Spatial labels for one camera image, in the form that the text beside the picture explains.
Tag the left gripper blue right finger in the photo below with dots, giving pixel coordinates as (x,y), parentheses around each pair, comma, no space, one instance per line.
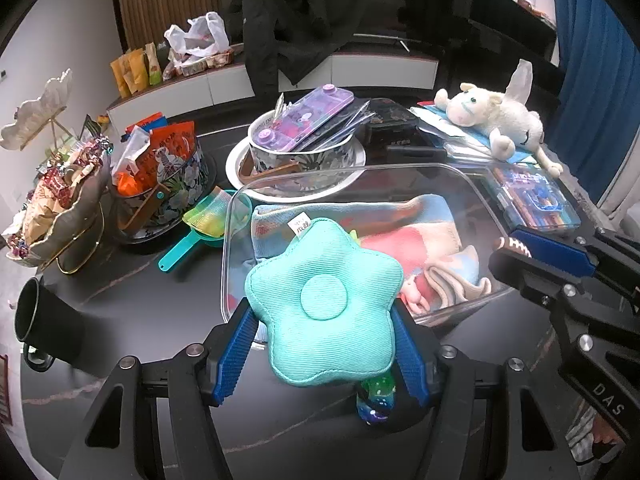
(408,357)

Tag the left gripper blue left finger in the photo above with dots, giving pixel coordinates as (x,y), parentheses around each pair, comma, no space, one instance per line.
(229,350)

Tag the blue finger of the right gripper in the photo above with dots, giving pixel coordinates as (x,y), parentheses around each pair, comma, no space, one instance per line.
(535,281)
(568,257)

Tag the pink pig figurine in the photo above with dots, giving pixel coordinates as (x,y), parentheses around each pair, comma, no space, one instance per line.
(413,299)

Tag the small brown toy football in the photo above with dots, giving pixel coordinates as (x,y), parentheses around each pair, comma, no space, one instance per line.
(513,244)

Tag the iridescent ball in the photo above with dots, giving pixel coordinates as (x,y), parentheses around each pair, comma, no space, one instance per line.
(383,403)

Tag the teal star plush pillow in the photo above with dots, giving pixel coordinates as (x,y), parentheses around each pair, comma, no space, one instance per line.
(325,302)

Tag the clear marker pen case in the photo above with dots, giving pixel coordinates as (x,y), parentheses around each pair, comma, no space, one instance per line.
(528,197)

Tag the pastel knitted blanket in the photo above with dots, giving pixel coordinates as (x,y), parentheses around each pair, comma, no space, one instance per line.
(419,233)

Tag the clear plastic storage bin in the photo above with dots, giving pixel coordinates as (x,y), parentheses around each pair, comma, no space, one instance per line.
(476,225)

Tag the white lamb plush toy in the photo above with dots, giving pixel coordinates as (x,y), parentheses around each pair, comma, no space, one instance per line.
(484,100)

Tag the stack of books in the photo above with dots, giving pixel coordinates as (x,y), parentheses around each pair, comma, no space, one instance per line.
(450,135)

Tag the white tissue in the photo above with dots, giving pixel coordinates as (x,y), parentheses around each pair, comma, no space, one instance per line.
(520,84)

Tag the black mug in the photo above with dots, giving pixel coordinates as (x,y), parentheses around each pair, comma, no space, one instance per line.
(47,327)

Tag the shell-shaped snack bowl stand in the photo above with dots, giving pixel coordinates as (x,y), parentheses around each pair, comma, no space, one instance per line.
(61,206)

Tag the floral round tin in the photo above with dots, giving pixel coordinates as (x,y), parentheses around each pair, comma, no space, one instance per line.
(272,163)

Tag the floral tin with snacks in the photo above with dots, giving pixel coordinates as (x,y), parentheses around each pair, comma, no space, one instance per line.
(161,174)

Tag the black patterned box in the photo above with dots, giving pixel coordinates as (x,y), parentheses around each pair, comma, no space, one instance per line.
(391,125)

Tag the purple handheld water game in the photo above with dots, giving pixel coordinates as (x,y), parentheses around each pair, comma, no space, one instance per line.
(291,124)

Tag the yellow snack bags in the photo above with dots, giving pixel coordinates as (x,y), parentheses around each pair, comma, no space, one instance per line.
(136,70)

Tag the white shell dish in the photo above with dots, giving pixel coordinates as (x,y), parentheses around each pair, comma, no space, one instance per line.
(33,115)

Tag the white plastic bag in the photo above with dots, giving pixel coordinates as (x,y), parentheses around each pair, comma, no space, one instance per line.
(206,36)

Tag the black jacket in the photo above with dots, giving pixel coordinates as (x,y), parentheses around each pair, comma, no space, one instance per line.
(292,37)

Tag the teal handled scoop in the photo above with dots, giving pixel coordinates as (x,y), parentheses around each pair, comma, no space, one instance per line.
(208,222)

